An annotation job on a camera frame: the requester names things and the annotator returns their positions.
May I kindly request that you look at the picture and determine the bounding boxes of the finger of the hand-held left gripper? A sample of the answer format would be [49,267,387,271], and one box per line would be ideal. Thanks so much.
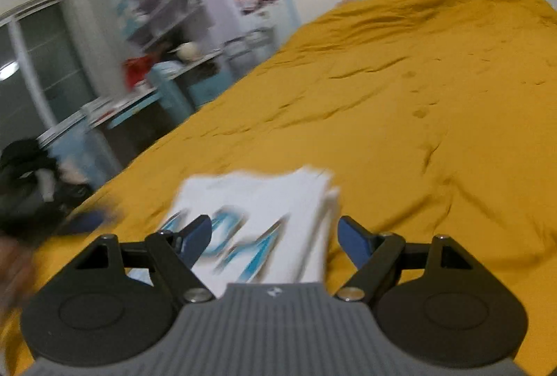
[58,208,123,236]

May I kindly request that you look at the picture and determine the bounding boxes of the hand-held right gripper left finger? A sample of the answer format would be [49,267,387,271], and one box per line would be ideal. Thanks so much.
[76,214,217,304]

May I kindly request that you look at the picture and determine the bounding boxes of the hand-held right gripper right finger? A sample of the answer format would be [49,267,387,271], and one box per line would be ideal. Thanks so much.
[334,216,476,302]

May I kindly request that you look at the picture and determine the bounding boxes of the white printed small shirt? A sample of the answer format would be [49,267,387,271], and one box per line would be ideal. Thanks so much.
[126,165,341,299]

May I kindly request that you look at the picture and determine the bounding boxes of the dark cloth pile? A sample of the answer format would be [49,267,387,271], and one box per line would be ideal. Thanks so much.
[0,138,95,247]

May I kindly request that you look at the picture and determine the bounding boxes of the light blue desk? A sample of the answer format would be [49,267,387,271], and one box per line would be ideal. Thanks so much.
[37,47,238,168]

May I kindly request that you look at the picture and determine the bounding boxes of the mustard yellow bed blanket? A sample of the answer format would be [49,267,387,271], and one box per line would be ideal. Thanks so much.
[0,0,557,376]

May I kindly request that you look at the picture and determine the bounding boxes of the teal chair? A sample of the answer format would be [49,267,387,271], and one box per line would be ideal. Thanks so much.
[149,62,196,122]

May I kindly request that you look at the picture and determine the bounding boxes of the red bag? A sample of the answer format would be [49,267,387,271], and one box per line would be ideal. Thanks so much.
[124,56,154,93]

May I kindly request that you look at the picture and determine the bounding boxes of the glass sliding door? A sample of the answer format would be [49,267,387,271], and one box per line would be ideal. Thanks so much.
[0,0,103,146]

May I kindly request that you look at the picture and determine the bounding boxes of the white round object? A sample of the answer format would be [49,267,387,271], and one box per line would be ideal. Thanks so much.
[178,41,202,62]

